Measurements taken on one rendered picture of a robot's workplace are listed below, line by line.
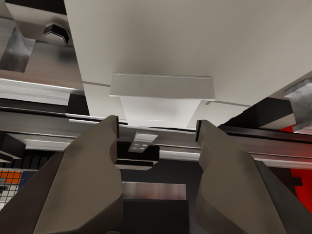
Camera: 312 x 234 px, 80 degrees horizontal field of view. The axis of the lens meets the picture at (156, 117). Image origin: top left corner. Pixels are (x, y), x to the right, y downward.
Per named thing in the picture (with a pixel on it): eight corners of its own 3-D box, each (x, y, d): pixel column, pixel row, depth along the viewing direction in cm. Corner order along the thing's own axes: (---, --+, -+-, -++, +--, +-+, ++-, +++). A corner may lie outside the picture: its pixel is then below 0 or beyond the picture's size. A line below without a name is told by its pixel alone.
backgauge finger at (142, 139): (181, 126, 33) (182, 155, 31) (150, 154, 56) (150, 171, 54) (111, 119, 30) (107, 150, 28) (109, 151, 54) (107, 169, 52)
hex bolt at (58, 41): (67, 24, 23) (64, 34, 22) (71, 41, 25) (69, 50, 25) (42, 19, 22) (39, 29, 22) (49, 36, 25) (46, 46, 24)
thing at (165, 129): (204, 111, 30) (205, 129, 29) (196, 118, 33) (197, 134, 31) (70, 93, 26) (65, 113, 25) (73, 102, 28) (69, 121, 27)
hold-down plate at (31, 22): (241, 36, 28) (243, 52, 27) (221, 60, 33) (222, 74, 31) (11, -17, 22) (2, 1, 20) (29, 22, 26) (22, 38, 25)
